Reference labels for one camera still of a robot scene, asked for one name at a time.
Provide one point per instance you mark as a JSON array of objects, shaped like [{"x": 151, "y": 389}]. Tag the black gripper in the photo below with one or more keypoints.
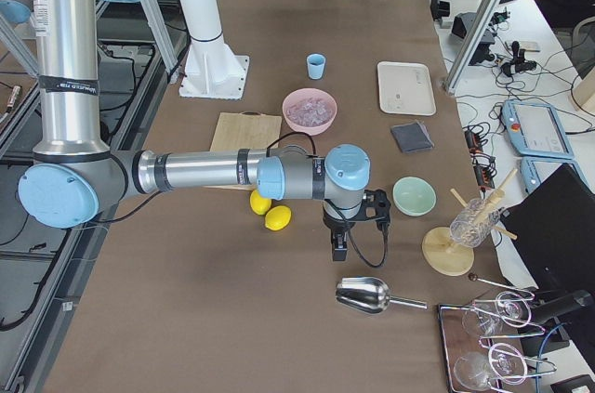
[{"x": 337, "y": 228}]

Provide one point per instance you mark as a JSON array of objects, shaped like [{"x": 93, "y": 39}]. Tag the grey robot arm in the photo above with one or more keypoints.
[{"x": 75, "y": 175}]

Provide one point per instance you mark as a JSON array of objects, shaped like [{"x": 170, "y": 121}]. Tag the steel ice scoop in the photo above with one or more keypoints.
[{"x": 371, "y": 295}]

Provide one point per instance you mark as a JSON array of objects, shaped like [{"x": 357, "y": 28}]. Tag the wooden cup stand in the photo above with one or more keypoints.
[{"x": 449, "y": 250}]

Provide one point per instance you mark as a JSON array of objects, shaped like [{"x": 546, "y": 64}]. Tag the light blue plastic cup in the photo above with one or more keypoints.
[{"x": 316, "y": 65}]

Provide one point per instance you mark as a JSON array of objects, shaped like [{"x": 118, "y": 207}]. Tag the clear ice cubes pile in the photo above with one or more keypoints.
[{"x": 310, "y": 112}]

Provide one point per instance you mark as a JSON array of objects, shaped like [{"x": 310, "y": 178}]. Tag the yellow lemon left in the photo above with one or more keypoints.
[{"x": 278, "y": 217}]

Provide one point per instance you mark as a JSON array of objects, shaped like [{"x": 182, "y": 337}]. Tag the yellow lemon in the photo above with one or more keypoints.
[
  {"x": 278, "y": 217},
  {"x": 259, "y": 204}
]

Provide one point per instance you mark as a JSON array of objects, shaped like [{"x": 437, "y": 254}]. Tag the yellow lemon right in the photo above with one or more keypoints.
[{"x": 259, "y": 204}]

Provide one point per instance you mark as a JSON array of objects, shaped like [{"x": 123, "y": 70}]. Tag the light green bowl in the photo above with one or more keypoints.
[{"x": 414, "y": 196}]

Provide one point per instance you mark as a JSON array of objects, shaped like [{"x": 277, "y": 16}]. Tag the grey folded cloth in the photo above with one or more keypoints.
[{"x": 412, "y": 137}]

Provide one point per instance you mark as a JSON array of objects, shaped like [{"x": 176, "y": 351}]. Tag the clear glass on stand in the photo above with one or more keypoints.
[{"x": 473, "y": 224}]

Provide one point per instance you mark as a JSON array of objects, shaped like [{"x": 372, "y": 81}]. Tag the cream rabbit tray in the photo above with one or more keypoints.
[{"x": 405, "y": 88}]

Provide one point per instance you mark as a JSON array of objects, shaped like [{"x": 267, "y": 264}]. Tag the pink bowl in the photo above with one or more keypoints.
[{"x": 308, "y": 93}]

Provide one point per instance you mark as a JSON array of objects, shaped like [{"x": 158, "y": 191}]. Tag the wooden cutting board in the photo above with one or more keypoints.
[{"x": 245, "y": 130}]

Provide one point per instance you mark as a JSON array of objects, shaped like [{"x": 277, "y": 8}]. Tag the wine glass rack tray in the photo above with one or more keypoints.
[{"x": 481, "y": 343}]

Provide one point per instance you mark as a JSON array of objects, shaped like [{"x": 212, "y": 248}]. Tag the blue teach pendant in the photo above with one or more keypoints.
[
  {"x": 535, "y": 129},
  {"x": 535, "y": 170}
]

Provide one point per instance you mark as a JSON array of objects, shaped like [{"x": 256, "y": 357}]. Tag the black monitor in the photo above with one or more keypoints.
[{"x": 555, "y": 232}]

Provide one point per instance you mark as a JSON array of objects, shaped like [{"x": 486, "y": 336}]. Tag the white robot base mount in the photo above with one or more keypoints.
[{"x": 211, "y": 70}]

